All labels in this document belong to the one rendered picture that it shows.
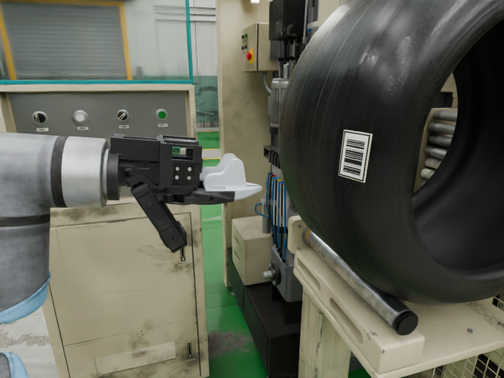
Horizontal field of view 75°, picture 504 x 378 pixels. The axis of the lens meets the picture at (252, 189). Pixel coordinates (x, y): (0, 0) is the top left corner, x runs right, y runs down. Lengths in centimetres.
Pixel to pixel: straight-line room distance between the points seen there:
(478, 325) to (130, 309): 106
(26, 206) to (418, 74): 48
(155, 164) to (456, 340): 65
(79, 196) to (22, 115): 77
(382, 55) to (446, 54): 7
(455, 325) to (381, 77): 56
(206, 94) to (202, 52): 107
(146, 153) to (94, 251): 82
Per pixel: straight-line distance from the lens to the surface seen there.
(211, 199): 45
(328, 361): 121
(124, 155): 45
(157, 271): 126
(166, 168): 43
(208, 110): 960
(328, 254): 77
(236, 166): 46
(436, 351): 76
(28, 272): 47
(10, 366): 72
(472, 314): 89
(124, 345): 145
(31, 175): 44
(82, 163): 43
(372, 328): 67
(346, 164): 44
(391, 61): 45
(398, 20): 48
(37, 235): 47
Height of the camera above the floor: 128
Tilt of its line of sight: 18 degrees down
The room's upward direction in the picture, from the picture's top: straight up
